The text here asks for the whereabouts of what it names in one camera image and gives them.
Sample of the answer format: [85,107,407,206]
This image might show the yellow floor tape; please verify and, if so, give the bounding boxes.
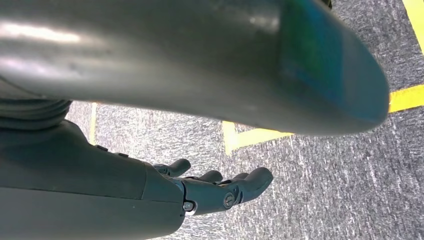
[221,0,424,157]

